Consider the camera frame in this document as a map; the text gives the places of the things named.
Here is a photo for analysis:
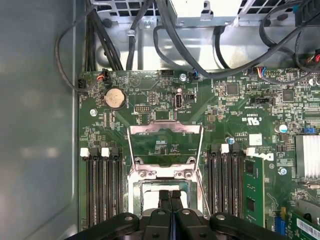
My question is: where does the round coin battery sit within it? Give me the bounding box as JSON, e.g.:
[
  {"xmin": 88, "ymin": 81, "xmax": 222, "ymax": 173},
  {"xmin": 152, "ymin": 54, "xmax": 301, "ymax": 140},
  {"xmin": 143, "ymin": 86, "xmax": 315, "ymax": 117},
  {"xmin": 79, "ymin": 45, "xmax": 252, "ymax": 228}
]
[{"xmin": 103, "ymin": 87, "xmax": 126, "ymax": 110}]

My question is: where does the black cable bundle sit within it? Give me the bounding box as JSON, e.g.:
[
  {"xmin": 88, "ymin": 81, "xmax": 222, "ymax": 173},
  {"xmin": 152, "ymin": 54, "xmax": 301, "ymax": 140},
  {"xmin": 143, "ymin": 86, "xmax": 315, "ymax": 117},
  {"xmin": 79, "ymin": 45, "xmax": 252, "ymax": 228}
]
[{"xmin": 84, "ymin": 7, "xmax": 125, "ymax": 73}]

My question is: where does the green expansion card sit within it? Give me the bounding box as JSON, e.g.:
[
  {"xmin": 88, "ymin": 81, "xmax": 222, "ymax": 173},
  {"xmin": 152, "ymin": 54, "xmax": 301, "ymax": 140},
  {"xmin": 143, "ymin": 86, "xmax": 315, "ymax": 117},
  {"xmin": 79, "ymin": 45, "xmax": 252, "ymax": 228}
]
[{"xmin": 287, "ymin": 198, "xmax": 320, "ymax": 240}]

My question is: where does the metal wire locking lever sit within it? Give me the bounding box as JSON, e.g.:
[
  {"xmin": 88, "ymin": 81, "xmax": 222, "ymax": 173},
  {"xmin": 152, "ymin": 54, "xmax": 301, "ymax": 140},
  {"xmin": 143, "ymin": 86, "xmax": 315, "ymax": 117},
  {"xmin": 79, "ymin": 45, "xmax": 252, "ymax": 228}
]
[{"xmin": 196, "ymin": 167, "xmax": 212, "ymax": 220}]

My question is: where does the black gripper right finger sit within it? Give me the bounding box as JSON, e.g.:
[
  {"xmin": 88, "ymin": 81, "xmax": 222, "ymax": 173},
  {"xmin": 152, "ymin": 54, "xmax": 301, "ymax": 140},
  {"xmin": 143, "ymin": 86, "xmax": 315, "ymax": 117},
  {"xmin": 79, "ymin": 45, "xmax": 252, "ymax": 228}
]
[{"xmin": 171, "ymin": 190, "xmax": 283, "ymax": 240}]

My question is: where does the green motherboard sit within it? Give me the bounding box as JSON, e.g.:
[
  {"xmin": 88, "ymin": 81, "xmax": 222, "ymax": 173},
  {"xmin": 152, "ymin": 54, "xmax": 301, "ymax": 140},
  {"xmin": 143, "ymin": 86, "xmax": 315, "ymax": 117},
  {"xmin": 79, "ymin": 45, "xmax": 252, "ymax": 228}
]
[{"xmin": 77, "ymin": 69, "xmax": 320, "ymax": 240}]

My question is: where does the black PC case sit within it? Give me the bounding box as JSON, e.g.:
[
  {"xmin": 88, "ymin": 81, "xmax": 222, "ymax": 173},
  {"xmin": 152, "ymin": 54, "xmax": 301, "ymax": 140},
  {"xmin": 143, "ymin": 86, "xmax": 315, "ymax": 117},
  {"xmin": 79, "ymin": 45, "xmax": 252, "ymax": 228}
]
[{"xmin": 0, "ymin": 0, "xmax": 320, "ymax": 240}]

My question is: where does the thin black fan cable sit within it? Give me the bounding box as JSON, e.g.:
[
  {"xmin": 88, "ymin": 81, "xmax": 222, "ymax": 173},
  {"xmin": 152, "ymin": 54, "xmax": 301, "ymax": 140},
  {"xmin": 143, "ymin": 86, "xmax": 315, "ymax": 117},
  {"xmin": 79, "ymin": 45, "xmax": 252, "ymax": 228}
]
[{"xmin": 55, "ymin": 23, "xmax": 89, "ymax": 94}]

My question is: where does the CPU socket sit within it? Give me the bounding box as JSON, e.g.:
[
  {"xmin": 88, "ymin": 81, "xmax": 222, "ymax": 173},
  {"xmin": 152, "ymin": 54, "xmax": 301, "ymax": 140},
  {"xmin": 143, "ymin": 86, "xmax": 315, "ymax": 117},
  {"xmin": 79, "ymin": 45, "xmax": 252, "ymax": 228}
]
[{"xmin": 126, "ymin": 169, "xmax": 210, "ymax": 222}]

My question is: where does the metal drive cage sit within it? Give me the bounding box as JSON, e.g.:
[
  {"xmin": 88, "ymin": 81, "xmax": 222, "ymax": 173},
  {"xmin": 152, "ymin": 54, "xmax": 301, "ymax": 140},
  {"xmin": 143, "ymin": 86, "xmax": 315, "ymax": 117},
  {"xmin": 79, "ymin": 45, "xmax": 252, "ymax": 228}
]
[{"xmin": 84, "ymin": 0, "xmax": 298, "ymax": 28}]

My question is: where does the thick black cable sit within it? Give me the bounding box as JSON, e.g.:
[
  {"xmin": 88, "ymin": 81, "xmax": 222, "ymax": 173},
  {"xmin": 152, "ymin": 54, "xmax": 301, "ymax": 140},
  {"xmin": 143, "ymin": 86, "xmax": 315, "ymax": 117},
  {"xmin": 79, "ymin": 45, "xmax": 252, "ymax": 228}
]
[{"xmin": 152, "ymin": 0, "xmax": 320, "ymax": 80}]

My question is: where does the metal socket cover frame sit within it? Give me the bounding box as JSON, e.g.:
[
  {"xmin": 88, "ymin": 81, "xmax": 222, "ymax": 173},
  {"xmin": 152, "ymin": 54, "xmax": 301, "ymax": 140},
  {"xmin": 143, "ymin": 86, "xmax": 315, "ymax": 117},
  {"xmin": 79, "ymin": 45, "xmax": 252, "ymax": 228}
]
[{"xmin": 126, "ymin": 119, "xmax": 204, "ymax": 176}]

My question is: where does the green RAM stick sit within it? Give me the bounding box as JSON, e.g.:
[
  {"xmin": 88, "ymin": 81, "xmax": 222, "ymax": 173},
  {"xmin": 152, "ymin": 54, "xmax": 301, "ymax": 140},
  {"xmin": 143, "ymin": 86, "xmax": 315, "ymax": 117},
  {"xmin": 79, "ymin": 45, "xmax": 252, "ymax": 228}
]
[{"xmin": 243, "ymin": 156, "xmax": 266, "ymax": 223}]

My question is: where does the silver finned heatsink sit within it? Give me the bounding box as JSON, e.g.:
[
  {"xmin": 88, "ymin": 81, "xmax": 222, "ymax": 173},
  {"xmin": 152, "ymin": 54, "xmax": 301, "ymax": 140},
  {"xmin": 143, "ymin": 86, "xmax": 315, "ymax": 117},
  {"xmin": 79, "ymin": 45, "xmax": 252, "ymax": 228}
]
[{"xmin": 294, "ymin": 134, "xmax": 320, "ymax": 181}]

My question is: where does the internal USB port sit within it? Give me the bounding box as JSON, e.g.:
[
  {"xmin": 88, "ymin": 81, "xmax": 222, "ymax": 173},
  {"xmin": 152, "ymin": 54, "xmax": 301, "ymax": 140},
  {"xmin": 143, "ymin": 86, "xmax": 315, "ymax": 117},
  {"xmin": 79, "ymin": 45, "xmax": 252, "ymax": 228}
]
[{"xmin": 172, "ymin": 92, "xmax": 185, "ymax": 111}]

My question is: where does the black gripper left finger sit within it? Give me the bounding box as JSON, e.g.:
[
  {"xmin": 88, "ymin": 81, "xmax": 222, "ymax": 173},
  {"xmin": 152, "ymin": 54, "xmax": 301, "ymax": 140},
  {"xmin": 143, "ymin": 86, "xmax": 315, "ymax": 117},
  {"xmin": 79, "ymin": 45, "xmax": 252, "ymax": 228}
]
[{"xmin": 74, "ymin": 190, "xmax": 173, "ymax": 240}]

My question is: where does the silver CPU plate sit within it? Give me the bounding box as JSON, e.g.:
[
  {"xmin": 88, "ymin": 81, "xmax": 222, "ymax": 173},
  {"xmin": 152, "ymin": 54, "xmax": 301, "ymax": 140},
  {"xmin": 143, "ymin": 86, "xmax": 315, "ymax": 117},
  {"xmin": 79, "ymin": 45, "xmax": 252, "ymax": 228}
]
[{"xmin": 136, "ymin": 183, "xmax": 200, "ymax": 217}]

